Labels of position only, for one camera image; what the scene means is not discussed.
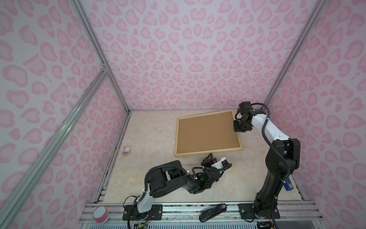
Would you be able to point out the blue stapler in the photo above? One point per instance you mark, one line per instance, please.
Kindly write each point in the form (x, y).
(288, 185)

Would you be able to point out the aluminium mounting rail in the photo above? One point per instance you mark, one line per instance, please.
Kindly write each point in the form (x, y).
(294, 214)

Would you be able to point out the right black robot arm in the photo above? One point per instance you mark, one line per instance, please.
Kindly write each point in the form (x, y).
(282, 159)

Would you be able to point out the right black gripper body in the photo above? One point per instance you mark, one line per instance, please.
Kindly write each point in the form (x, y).
(241, 126)

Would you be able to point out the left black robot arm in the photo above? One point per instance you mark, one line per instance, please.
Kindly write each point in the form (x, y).
(167, 178)

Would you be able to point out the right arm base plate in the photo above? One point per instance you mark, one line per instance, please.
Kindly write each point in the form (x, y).
(246, 211)

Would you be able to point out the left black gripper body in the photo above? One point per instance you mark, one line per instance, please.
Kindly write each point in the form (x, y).
(208, 163)

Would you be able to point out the light wooden picture frame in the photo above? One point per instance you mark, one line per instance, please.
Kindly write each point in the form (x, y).
(208, 151)

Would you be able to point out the black stapler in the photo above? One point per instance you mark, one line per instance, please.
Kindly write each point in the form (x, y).
(212, 212)

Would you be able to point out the brown frame backing board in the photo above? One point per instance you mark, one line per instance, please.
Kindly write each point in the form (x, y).
(208, 131)

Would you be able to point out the small clear pin box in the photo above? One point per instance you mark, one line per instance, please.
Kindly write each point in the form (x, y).
(126, 151)

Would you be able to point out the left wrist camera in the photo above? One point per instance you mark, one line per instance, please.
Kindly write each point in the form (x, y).
(220, 164)

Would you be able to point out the pink white tape roll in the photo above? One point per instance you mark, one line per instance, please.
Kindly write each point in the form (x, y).
(101, 215)

